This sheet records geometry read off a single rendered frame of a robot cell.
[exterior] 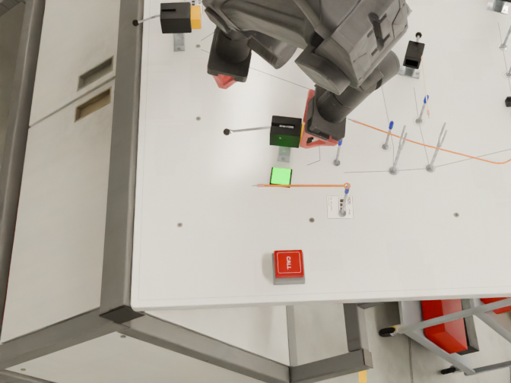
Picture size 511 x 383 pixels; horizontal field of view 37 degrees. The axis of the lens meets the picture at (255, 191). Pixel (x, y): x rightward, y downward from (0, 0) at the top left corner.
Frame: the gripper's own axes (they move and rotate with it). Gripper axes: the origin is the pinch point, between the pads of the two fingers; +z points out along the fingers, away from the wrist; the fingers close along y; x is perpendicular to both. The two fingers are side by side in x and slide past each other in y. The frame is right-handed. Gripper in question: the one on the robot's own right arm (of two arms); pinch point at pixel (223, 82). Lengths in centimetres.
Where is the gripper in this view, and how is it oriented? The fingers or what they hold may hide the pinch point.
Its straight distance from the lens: 132.3
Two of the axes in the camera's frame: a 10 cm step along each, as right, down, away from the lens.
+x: -9.7, -2.0, -1.0
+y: 1.3, -8.6, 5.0
